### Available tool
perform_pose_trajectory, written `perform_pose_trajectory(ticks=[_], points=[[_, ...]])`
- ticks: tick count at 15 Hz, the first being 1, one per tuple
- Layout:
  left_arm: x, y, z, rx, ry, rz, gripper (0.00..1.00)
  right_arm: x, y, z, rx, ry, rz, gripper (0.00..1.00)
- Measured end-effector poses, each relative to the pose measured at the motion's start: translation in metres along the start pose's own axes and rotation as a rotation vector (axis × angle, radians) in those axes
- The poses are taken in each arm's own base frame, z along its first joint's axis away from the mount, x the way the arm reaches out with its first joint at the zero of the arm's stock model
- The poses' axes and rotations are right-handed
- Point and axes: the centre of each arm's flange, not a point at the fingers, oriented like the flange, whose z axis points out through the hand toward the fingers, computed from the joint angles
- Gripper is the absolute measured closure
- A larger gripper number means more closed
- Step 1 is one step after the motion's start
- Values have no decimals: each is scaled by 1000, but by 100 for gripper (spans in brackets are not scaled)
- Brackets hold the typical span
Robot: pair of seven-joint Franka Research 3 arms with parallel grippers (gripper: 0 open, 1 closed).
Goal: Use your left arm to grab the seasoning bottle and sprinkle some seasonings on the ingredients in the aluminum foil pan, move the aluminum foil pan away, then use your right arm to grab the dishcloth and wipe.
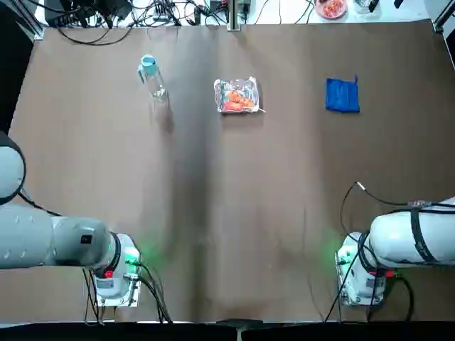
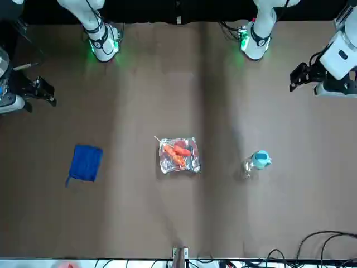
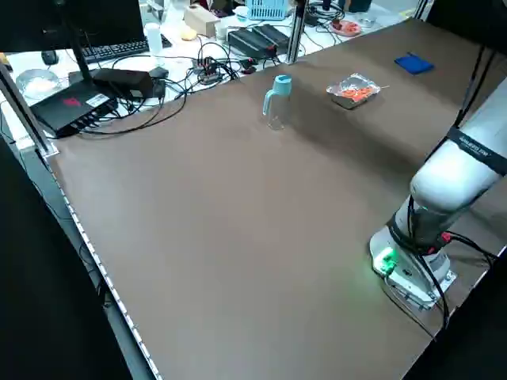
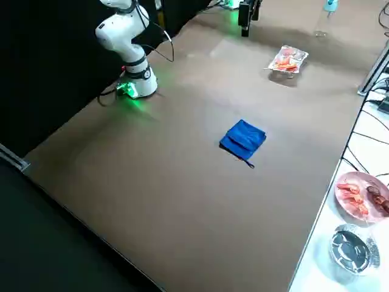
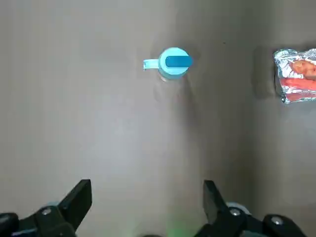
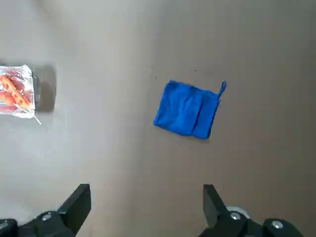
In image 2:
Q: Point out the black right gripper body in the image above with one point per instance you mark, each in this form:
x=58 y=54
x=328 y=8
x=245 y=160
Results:
x=21 y=86

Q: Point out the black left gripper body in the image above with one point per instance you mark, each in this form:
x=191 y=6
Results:
x=316 y=72

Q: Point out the blue dishcloth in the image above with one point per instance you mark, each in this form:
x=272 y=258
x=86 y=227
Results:
x=85 y=163

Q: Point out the clear seasoning bottle teal lid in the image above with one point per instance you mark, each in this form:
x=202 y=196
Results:
x=260 y=159

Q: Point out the rectangular aluminum foil pan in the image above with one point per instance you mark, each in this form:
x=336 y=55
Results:
x=192 y=166

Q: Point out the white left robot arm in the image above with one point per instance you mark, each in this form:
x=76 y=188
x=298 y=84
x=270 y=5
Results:
x=259 y=33

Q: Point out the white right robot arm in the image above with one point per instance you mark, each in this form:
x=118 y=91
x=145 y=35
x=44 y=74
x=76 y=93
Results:
x=103 y=47

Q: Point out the orange food piece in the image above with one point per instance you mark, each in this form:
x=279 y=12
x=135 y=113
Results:
x=182 y=151

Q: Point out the orange shrimp skewer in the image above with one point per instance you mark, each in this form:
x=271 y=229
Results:
x=178 y=159

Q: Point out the pink plate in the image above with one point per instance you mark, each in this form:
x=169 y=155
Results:
x=68 y=265

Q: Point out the aluminium profile post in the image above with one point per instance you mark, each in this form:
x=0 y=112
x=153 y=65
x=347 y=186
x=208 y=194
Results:
x=341 y=18

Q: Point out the aluminium camera post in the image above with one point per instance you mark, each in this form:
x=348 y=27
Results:
x=180 y=257

